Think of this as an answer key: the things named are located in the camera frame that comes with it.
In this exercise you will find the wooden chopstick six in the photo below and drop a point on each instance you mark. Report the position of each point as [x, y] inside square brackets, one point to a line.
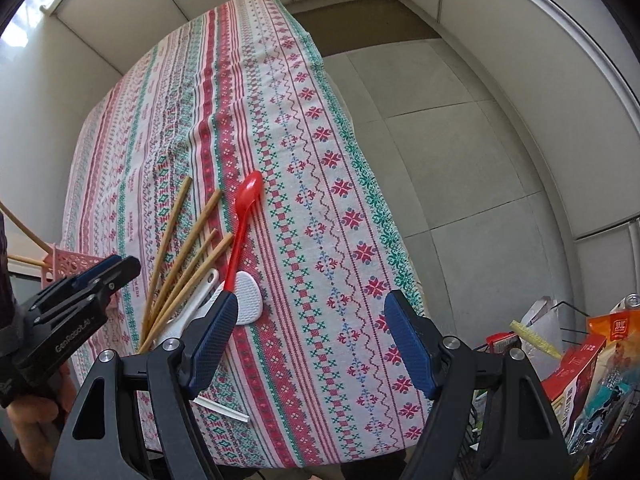
[28, 261]

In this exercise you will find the person's left hand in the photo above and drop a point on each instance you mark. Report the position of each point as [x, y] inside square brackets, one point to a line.
[32, 455]

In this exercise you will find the wooden chopstick five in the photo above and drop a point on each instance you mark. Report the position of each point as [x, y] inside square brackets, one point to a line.
[25, 230]

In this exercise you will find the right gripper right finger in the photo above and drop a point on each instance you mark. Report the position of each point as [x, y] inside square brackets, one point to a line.
[521, 437]

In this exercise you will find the red snack bag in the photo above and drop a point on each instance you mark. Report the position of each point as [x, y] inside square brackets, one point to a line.
[568, 387]

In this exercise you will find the wooden chopstick one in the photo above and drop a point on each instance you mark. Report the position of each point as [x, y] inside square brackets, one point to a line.
[161, 253]

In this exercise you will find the wooden chopstick four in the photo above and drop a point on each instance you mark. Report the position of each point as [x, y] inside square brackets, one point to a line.
[185, 289]

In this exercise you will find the red plastic spoon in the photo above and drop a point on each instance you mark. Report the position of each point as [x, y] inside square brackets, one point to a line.
[246, 198]

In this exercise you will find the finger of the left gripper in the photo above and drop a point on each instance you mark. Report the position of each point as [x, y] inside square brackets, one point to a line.
[86, 277]
[85, 299]

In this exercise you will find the wooden chopstick three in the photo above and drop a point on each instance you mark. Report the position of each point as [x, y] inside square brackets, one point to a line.
[175, 280]

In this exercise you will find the wooden chopstick two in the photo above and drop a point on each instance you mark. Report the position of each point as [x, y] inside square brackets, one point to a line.
[184, 252]

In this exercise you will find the white plastic spoon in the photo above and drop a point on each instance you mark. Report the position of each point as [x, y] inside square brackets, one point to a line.
[220, 409]

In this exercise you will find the patterned tablecloth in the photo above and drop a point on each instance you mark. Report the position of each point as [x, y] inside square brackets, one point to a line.
[243, 88]

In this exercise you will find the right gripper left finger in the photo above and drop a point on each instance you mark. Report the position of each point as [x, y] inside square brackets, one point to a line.
[102, 437]

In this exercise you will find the orange snack bag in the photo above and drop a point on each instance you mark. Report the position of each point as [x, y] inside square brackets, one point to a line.
[614, 382]

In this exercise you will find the pink plastic utensil basket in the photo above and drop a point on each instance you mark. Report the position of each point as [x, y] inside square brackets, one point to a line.
[59, 263]

